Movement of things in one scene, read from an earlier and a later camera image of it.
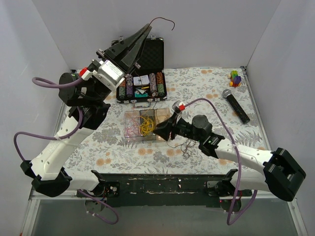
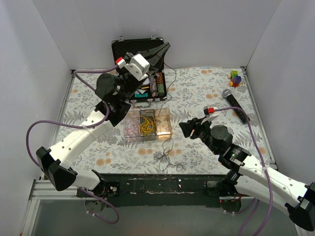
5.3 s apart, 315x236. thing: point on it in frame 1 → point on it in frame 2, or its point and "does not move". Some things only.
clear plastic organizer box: [140, 124] does not move
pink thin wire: [132, 129] does not move
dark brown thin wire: [187, 146] → [165, 165]
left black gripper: [114, 59] → [146, 59]
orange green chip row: [160, 84] does not move
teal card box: [137, 94] does not move
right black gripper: [173, 128] → [195, 128]
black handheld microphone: [227, 94] does not move
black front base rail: [162, 190] does not move
